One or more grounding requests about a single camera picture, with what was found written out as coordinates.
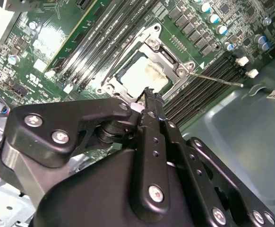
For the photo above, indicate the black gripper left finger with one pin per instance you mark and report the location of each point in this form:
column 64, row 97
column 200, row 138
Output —
column 45, row 118

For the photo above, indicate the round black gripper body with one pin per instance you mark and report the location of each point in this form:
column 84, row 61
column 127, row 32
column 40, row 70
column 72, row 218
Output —
column 92, row 201

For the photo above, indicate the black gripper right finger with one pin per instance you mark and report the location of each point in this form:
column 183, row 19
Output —
column 206, row 186

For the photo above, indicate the metal socket cover frame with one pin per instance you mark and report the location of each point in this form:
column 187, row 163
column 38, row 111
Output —
column 161, row 61

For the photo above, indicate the silver CPU with green edge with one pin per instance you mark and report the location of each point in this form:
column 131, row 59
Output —
column 140, row 75

